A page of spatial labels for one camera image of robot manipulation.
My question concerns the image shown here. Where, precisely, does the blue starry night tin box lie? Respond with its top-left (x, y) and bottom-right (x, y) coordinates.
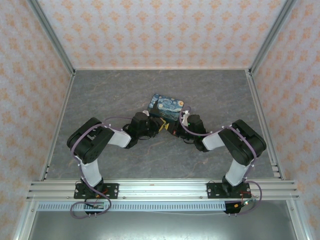
top-left (146, 93), bottom-right (185, 123)

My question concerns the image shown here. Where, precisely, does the grey metal sheet panel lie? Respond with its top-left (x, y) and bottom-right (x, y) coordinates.
top-left (27, 211), bottom-right (298, 240)

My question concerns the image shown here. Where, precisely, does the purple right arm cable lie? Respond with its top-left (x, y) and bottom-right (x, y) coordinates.
top-left (178, 106), bottom-right (263, 216)

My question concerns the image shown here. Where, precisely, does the long aluminium mounting rail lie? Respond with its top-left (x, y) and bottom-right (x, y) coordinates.
top-left (26, 178), bottom-right (301, 201)

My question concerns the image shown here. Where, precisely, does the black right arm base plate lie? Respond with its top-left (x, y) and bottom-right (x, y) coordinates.
top-left (206, 181), bottom-right (252, 200)

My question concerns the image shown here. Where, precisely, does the aluminium table side rail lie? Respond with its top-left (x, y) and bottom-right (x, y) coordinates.
top-left (245, 69), bottom-right (286, 181)
top-left (39, 71), bottom-right (76, 181)

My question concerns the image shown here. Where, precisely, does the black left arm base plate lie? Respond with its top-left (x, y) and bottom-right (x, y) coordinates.
top-left (73, 183), bottom-right (120, 200)

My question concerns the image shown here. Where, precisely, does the grey slotted cable duct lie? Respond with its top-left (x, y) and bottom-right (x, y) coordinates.
top-left (37, 201), bottom-right (227, 212)

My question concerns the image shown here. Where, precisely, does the right base circuit board bracket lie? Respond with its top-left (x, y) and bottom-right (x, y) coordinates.
top-left (224, 198), bottom-right (256, 217)

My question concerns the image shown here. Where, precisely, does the base circuit board bracket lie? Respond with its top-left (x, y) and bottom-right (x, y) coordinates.
top-left (83, 199), bottom-right (105, 217)
top-left (224, 198), bottom-right (256, 217)

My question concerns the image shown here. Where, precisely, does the left base circuit board bracket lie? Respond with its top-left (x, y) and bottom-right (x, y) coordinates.
top-left (83, 199), bottom-right (105, 217)

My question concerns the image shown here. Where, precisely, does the aluminium frame corner post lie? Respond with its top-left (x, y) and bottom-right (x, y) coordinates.
top-left (249, 0), bottom-right (298, 76)
top-left (26, 0), bottom-right (76, 76)

